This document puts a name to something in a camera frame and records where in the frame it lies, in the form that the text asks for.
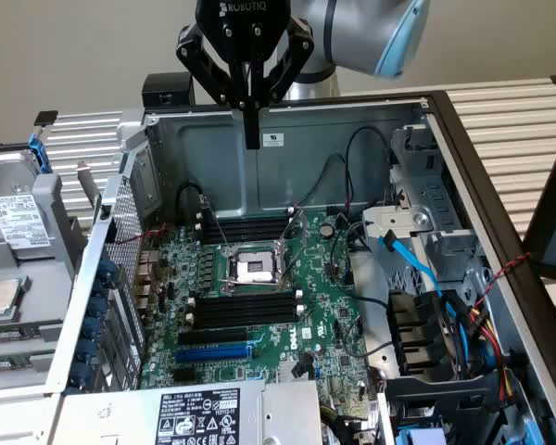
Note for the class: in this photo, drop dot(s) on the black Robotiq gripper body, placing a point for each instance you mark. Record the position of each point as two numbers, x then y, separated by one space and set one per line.
243 28

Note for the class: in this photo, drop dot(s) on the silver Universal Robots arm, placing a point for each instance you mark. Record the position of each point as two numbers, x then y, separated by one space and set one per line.
352 37

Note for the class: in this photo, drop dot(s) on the green RAM stick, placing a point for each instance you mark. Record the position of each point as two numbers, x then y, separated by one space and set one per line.
9 334

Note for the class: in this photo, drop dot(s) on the black box behind case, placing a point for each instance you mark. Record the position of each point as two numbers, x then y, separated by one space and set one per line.
167 90

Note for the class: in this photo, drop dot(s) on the white label sticker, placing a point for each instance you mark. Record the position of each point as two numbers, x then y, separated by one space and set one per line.
273 140

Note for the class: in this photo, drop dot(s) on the open metal PC case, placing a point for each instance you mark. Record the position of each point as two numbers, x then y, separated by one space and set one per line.
213 162

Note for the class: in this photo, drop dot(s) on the silver socket locking lever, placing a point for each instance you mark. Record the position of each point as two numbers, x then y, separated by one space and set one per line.
250 283
215 222

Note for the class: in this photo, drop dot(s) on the round coin cell battery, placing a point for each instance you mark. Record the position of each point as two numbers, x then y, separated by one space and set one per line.
326 231

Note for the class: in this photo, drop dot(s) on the CPU socket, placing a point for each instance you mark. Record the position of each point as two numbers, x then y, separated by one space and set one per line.
252 269

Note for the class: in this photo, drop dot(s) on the blue slot retainer clip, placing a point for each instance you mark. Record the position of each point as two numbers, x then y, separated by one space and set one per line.
80 373
98 307
86 351
92 328
106 270

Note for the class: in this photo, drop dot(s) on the silver disk bay cage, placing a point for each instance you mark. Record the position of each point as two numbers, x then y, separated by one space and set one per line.
445 241

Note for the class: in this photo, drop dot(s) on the green Dell motherboard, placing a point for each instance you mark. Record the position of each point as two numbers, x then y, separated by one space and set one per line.
324 301

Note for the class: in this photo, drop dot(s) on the silver hard disk with label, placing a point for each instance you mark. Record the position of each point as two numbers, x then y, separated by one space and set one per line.
18 222

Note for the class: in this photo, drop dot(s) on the long black expansion slot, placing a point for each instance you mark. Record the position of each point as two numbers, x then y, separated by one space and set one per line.
213 336

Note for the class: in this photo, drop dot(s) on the grey parts rack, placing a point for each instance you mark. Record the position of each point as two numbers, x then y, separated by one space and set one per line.
41 278

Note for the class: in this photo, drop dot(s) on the blue expansion slot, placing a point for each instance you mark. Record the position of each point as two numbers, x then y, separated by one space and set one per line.
213 353

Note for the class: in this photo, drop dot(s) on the black fan shroud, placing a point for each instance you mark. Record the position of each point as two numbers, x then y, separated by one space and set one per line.
412 324

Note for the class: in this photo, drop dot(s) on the dark framed panel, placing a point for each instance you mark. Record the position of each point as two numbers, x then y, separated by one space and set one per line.
551 208

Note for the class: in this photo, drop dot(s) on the short black expansion slot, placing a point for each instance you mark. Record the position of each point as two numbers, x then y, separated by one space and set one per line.
187 375

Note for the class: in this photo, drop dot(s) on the silver CPU chip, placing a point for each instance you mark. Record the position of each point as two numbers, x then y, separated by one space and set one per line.
0 296

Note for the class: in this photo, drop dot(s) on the silver power supply with label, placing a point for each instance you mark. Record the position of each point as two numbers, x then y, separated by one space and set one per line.
120 417

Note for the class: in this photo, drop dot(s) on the pale blue plastic block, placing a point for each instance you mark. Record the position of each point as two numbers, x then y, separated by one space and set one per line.
421 438

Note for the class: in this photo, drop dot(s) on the silver expansion card bracket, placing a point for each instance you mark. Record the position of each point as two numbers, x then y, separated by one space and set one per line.
87 178

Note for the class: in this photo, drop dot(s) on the blue disk caddy rail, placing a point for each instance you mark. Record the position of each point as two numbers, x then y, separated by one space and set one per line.
39 155

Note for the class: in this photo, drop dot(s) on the black plastic drive bracket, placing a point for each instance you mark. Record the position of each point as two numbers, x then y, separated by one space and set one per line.
445 398

